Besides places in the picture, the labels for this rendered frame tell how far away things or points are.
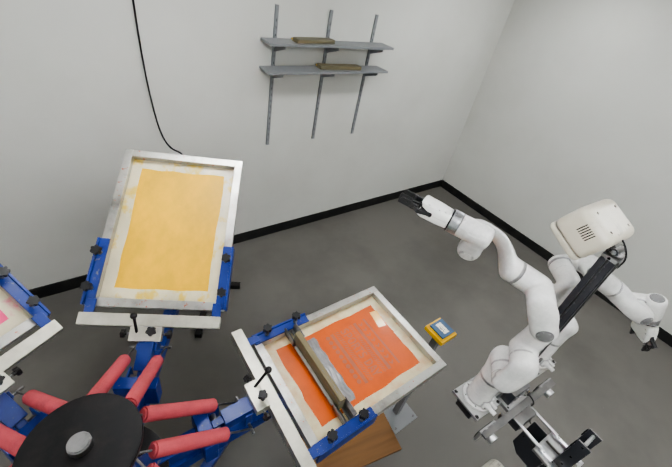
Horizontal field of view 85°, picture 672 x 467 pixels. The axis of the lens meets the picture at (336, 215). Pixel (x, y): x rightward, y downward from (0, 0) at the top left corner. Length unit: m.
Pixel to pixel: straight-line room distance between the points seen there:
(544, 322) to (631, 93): 3.45
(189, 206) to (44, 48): 1.25
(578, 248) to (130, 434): 1.51
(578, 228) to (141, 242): 1.82
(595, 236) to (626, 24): 3.36
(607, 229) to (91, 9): 2.69
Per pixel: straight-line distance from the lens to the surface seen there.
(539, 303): 1.30
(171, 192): 2.05
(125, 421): 1.41
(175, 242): 1.95
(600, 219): 1.44
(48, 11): 2.71
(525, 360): 1.49
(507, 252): 1.31
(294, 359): 1.90
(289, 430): 1.65
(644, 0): 4.60
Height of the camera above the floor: 2.56
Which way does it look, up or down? 35 degrees down
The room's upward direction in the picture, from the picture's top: 12 degrees clockwise
